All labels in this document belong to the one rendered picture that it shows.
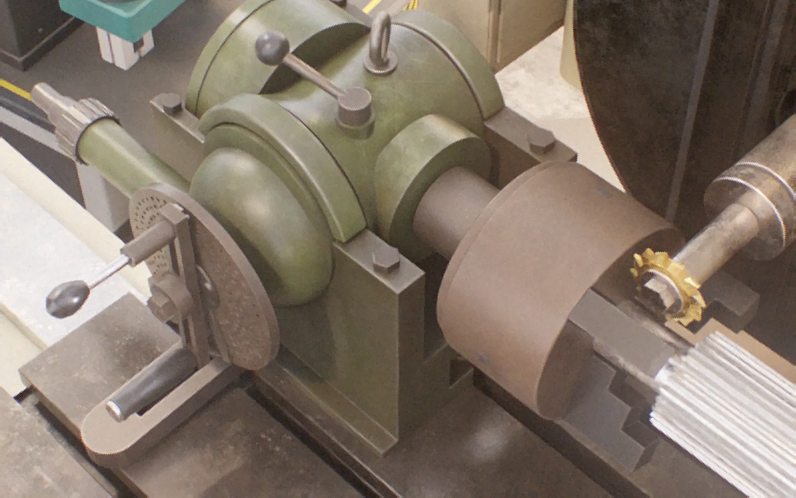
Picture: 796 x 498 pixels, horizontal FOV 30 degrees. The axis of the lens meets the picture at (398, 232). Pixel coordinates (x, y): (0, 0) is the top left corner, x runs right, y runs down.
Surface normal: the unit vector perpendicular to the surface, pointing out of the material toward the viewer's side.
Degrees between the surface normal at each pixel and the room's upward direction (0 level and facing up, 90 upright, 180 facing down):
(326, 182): 42
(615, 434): 65
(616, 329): 35
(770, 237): 90
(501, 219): 24
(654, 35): 90
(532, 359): 73
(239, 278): 90
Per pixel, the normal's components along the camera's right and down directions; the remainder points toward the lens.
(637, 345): -0.40, -0.23
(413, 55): 0.11, -0.56
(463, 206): -0.22, -0.45
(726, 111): -0.71, 0.53
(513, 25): 0.71, 0.53
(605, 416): -0.64, 0.21
